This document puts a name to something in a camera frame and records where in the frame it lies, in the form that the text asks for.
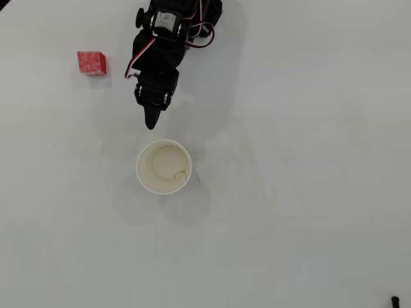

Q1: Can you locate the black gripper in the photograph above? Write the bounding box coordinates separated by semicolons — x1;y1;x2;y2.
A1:
134;69;180;131

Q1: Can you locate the red cube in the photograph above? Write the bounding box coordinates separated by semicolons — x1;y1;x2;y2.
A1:
76;50;107;76

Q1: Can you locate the white paper cup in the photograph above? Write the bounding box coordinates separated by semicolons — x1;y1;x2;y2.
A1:
136;138;193;196

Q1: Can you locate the red white black gripper cable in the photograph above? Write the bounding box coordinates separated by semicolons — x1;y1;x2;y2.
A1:
123;34;156;81

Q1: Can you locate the red white black wrist cable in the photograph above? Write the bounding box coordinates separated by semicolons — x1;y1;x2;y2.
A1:
188;21;216;49

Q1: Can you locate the red white black arm cable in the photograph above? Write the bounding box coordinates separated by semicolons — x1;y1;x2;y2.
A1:
183;0;203;24

